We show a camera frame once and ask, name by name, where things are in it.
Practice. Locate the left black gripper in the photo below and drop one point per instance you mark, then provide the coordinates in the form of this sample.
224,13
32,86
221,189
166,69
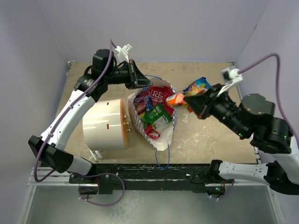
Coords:
136,78

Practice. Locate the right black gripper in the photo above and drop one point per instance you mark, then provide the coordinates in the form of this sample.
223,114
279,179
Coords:
202,103

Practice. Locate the blue snack bag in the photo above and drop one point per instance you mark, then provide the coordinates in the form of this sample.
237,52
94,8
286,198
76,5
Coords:
198,86

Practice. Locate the orange snack bag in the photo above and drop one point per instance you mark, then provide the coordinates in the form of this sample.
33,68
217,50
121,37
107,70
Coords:
176,100

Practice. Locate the magenta red snack bag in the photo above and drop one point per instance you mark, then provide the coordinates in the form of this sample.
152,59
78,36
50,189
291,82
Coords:
160,94

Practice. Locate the blue checkered paper bag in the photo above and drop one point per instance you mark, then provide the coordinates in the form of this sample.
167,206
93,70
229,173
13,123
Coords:
166,131

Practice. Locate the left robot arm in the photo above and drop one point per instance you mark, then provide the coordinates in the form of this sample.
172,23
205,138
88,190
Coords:
107,68

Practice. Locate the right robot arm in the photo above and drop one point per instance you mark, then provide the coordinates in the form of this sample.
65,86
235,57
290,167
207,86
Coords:
252,119

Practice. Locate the pink candy bag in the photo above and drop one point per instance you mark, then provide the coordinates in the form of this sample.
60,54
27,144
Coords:
141,101

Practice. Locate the green snack bag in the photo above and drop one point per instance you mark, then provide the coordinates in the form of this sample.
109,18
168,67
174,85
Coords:
157,113

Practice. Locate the small red snack bag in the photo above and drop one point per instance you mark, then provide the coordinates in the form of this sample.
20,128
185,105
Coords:
151,132

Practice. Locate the white cylindrical container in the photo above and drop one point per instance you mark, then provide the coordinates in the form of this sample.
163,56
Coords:
105,126

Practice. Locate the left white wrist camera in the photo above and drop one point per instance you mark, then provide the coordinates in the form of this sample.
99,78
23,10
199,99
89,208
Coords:
123,52

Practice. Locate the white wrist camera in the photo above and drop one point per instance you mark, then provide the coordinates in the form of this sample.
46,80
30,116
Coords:
231,77
123,52

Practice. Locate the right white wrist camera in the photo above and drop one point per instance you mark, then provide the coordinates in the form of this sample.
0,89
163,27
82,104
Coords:
231,77

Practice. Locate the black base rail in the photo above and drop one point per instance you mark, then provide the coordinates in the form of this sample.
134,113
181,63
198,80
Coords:
108,178

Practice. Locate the aluminium frame rail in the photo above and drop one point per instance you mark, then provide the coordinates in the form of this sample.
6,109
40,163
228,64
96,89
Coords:
63,179

